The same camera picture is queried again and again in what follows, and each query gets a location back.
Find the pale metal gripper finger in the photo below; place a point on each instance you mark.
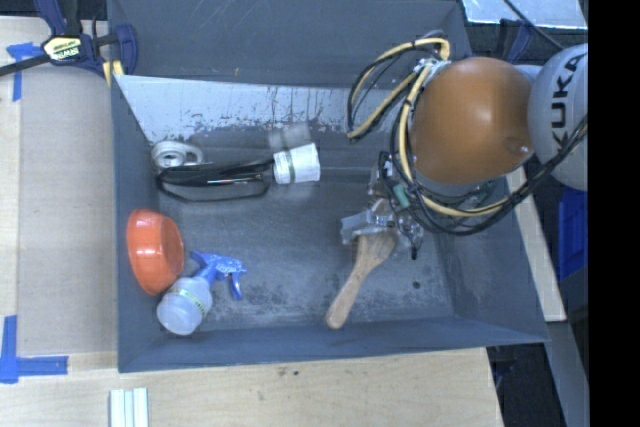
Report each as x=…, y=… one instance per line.
x=361, y=235
x=356, y=221

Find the wooden spatula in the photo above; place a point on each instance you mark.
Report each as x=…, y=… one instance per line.
x=361, y=272

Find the small white plastic bottle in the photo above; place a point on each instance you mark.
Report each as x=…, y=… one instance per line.
x=299, y=164

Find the grey metal bin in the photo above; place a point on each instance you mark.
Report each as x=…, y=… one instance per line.
x=280, y=265

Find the black sunglasses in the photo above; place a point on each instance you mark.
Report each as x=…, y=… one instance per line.
x=215, y=179

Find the clear spray bottle blue head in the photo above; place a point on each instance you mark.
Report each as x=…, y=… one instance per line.
x=192, y=295

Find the orange bowl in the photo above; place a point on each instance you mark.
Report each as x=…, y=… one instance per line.
x=152, y=251

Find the pale wood board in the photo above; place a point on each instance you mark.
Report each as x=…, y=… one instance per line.
x=65, y=215

